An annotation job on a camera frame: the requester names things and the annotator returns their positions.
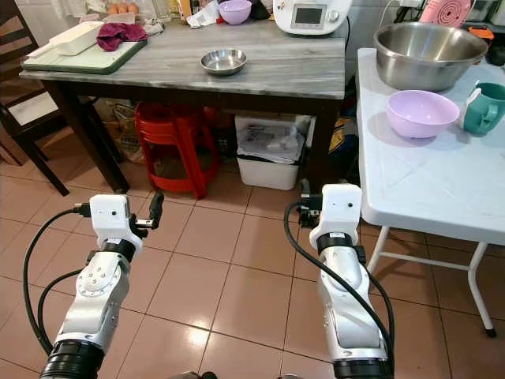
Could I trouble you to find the large lilac plastic bowl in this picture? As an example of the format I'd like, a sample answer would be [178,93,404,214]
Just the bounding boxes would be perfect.
[387,89,462,140]

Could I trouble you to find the white plastic storage bin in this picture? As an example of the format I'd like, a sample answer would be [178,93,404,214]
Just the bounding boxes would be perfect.
[234,114,313,192]

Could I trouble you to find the blue and yellow bag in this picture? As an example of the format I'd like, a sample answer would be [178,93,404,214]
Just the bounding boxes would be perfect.
[330,117,361,171]

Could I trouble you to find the red plastic stool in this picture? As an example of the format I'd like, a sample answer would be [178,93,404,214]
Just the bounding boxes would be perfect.
[134,102,220,200]

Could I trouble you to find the brown printed sack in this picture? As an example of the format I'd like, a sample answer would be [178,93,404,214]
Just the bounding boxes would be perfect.
[93,98,144,164]

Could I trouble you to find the white folding table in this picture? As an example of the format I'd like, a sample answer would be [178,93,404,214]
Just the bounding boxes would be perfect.
[355,47,505,339]

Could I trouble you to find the dark wooden marble-top table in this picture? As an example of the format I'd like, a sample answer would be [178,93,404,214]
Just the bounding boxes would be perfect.
[20,19,348,197]

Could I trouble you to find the small steel bowl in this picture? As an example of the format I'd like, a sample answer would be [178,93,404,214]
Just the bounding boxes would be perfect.
[200,48,248,77]

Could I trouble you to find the green-rimmed white tray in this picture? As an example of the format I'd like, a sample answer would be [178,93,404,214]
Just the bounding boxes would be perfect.
[22,38,148,77]

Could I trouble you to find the maroon cloth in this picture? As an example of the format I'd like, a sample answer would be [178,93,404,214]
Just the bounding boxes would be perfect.
[96,22,149,53]

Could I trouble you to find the white kitchen food processor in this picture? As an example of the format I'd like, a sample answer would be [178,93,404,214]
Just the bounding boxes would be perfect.
[272,0,354,37]

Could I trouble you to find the long white plastic box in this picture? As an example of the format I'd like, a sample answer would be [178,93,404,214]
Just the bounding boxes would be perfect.
[47,21,105,57]

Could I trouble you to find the large steel mixing bowl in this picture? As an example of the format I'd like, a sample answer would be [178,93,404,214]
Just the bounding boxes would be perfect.
[373,22,489,93]

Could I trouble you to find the small purple plastic bowl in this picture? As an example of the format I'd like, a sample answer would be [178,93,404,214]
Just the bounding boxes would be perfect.
[218,0,253,25]

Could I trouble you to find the white paper packet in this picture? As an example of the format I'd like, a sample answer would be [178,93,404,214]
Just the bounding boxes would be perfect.
[186,1,222,29]

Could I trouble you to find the teal plastic jug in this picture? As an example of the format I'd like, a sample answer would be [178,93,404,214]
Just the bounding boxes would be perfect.
[462,80,505,137]

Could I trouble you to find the row of brown eggs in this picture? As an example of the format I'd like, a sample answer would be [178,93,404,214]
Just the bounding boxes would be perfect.
[107,2,139,17]

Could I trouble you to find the pink round perforated appliance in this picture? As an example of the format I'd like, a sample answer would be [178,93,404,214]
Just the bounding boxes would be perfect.
[418,0,474,27]

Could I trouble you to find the orange plastic object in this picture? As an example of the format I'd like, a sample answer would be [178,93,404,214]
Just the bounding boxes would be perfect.
[467,26,496,42]

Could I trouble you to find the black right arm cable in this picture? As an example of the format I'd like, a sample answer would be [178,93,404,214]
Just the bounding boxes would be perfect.
[282,201,397,373]

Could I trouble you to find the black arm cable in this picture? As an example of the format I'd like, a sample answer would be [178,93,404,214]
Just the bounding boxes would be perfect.
[282,201,397,373]
[21,202,95,358]

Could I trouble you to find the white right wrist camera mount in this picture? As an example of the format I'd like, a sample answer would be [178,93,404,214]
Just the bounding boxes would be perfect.
[309,183,363,252]

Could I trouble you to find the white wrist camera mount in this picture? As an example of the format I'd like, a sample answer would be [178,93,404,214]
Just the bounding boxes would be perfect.
[309,183,363,252]
[88,194,139,253]

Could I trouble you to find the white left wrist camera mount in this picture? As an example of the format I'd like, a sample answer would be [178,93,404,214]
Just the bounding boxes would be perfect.
[88,194,139,253]

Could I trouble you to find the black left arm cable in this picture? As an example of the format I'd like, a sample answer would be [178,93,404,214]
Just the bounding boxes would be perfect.
[21,202,95,358]

